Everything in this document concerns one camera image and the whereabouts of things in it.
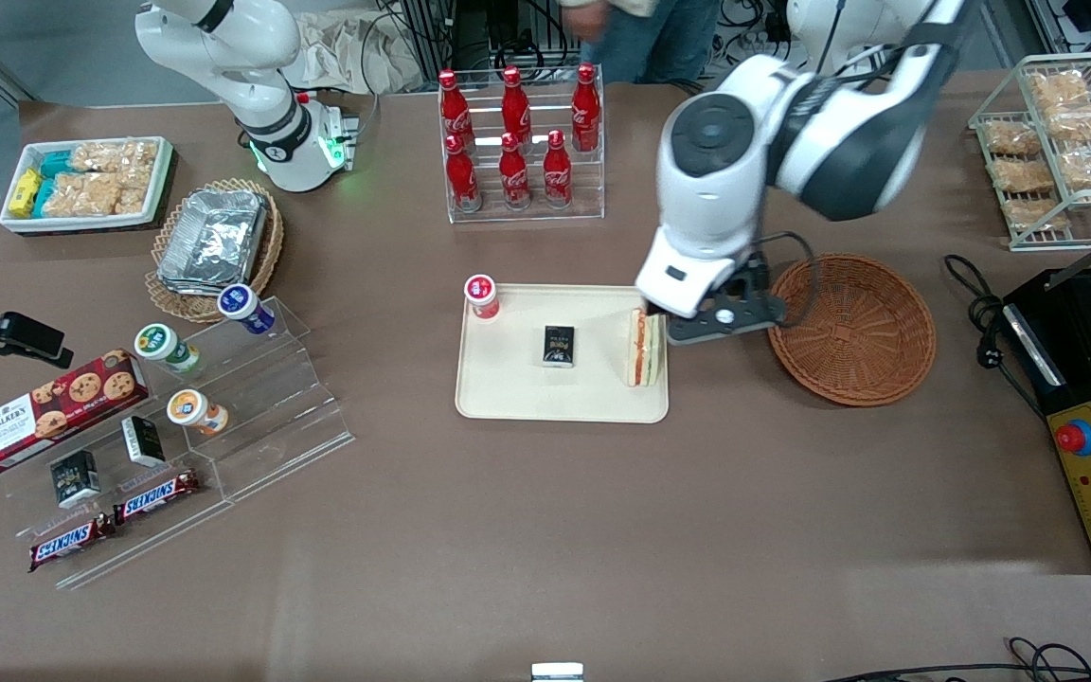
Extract triangular sandwich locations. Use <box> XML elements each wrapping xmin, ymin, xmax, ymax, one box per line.
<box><xmin>625</xmin><ymin>309</ymin><xmax>668</xmax><ymax>388</ymax></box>

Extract light oval wicker basket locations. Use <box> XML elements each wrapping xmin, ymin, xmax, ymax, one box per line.
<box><xmin>145</xmin><ymin>178</ymin><xmax>285</xmax><ymax>324</ymax></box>

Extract cream plastic tray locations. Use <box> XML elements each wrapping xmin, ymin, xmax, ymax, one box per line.
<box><xmin>454</xmin><ymin>284</ymin><xmax>671</xmax><ymax>424</ymax></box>

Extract brown round wicker basket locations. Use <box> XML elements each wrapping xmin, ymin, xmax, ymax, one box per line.
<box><xmin>767</xmin><ymin>252</ymin><xmax>938</xmax><ymax>408</ymax></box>

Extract red Walkers cookie box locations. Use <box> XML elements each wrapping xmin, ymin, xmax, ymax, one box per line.
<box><xmin>0</xmin><ymin>349</ymin><xmax>151</xmax><ymax>474</ymax></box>

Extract small black box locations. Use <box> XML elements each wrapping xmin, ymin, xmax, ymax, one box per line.
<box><xmin>121</xmin><ymin>415</ymin><xmax>167</xmax><ymax>468</ymax></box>
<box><xmin>542</xmin><ymin>325</ymin><xmax>577</xmax><ymax>368</ymax></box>
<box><xmin>50</xmin><ymin>450</ymin><xmax>101</xmax><ymax>510</ymax></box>

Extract white rectangular plastic bin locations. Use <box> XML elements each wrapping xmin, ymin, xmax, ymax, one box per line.
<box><xmin>0</xmin><ymin>136</ymin><xmax>175</xmax><ymax>235</ymax></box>

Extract green lid yogurt cup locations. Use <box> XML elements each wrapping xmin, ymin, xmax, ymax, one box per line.
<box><xmin>134</xmin><ymin>323</ymin><xmax>201</xmax><ymax>372</ymax></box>

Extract clear acrylic bottle rack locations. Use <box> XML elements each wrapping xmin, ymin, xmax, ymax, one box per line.
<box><xmin>438</xmin><ymin>64</ymin><xmax>605</xmax><ymax>224</ymax></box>

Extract yellow snack pack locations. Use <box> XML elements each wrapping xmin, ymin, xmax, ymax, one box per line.
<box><xmin>9</xmin><ymin>168</ymin><xmax>43</xmax><ymax>217</ymax></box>

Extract red cola bottle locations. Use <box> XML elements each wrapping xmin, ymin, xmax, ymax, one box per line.
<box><xmin>502</xmin><ymin>66</ymin><xmax>532</xmax><ymax>141</ymax></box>
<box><xmin>571</xmin><ymin>63</ymin><xmax>600</xmax><ymax>153</ymax></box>
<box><xmin>445</xmin><ymin>135</ymin><xmax>482</xmax><ymax>212</ymax></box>
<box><xmin>498</xmin><ymin>133</ymin><xmax>531</xmax><ymax>209</ymax></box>
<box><xmin>543</xmin><ymin>130</ymin><xmax>573</xmax><ymax>207</ymax></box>
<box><xmin>438</xmin><ymin>69</ymin><xmax>473</xmax><ymax>143</ymax></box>

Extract red lid yogurt cup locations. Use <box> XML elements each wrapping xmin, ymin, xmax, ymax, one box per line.
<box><xmin>464</xmin><ymin>274</ymin><xmax>501</xmax><ymax>321</ymax></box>

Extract orange lid yogurt cup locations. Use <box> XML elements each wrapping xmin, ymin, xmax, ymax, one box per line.
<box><xmin>167</xmin><ymin>389</ymin><xmax>230</xmax><ymax>437</ymax></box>

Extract Snickers chocolate bar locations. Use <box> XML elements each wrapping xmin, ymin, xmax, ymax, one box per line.
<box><xmin>29</xmin><ymin>513</ymin><xmax>116</xmax><ymax>572</ymax></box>
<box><xmin>113</xmin><ymin>470</ymin><xmax>201</xmax><ymax>525</ymax></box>

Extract stack of foil trays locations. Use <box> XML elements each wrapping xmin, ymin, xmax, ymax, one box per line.
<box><xmin>156</xmin><ymin>188</ymin><xmax>269</xmax><ymax>296</ymax></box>

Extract blue lid yogurt cup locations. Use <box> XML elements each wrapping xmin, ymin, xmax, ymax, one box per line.
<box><xmin>217</xmin><ymin>284</ymin><xmax>277</xmax><ymax>335</ymax></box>

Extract person in beige jacket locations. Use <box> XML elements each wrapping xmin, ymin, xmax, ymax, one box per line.
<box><xmin>560</xmin><ymin>0</ymin><xmax>726</xmax><ymax>84</ymax></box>

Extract clear acrylic stepped stand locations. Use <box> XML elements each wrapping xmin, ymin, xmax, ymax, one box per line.
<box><xmin>0</xmin><ymin>296</ymin><xmax>355</xmax><ymax>590</ymax></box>

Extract crumpled beige cloth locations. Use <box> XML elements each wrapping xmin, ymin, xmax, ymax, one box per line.
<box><xmin>295</xmin><ymin>11</ymin><xmax>425</xmax><ymax>96</ymax></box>

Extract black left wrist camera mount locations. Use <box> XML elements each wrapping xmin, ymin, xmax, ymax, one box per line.
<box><xmin>667</xmin><ymin>256</ymin><xmax>790</xmax><ymax>346</ymax></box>

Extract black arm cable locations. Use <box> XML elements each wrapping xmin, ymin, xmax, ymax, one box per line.
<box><xmin>752</xmin><ymin>231</ymin><xmax>822</xmax><ymax>329</ymax></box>

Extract tangled black cables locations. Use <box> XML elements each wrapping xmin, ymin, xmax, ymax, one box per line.
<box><xmin>697</xmin><ymin>0</ymin><xmax>797</xmax><ymax>67</ymax></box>

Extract black power cable with plug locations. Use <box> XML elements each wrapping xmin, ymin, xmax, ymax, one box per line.
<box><xmin>943</xmin><ymin>254</ymin><xmax>1048</xmax><ymax>418</ymax></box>

